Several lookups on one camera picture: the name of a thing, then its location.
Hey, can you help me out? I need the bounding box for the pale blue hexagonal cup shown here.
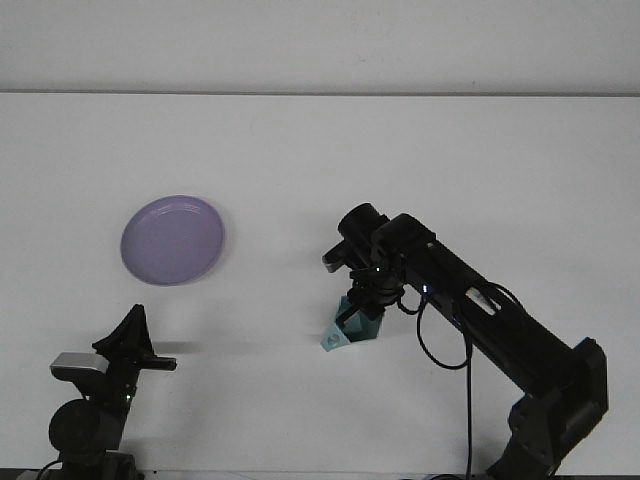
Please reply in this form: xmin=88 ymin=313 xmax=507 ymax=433
xmin=319 ymin=294 xmax=384 ymax=354

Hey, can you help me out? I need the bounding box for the pale purple round plate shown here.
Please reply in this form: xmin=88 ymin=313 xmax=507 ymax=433
xmin=119 ymin=194 xmax=226 ymax=287

